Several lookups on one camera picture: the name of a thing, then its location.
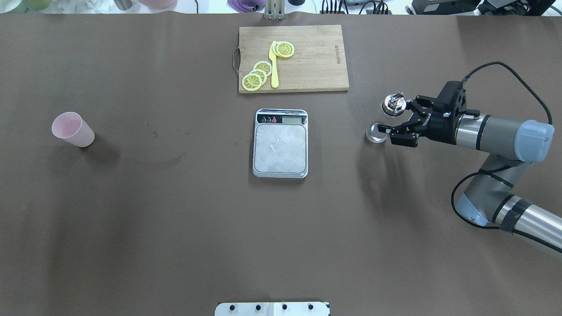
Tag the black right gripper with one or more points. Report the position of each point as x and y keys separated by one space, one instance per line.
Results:
x=440 y=127

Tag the pink plastic cup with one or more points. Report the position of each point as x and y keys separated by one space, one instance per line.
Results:
x=72 y=128

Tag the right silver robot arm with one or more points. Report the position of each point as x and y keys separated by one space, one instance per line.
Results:
x=485 y=198

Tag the silver digital kitchen scale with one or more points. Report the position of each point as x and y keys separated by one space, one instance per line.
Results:
x=280 y=144

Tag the wooden cutting board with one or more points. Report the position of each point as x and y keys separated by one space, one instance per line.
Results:
x=318 y=65

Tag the yellow toy knife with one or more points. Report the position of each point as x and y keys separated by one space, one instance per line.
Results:
x=274 y=79

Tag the lemon slice near knife tip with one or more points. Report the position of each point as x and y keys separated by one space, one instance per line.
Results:
x=284 y=49

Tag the lemon slice middle stack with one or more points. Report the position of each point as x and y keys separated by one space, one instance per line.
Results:
x=261 y=74

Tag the lemon slice stack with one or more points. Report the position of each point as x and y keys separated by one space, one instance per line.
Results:
x=261 y=74
x=265 y=66
x=252 y=82

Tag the lemon slice upper stack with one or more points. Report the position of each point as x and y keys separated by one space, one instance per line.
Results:
x=265 y=66

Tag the lemon slice lower stack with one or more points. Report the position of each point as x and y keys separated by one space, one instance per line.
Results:
x=252 y=82

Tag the purple cloth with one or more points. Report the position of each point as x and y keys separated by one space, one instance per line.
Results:
x=245 y=6

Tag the white mounting plate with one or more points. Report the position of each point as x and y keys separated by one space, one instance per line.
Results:
x=273 y=309

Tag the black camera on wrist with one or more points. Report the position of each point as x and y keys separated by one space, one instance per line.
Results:
x=451 y=99

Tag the aluminium frame post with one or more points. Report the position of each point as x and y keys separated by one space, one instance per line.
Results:
x=274 y=9

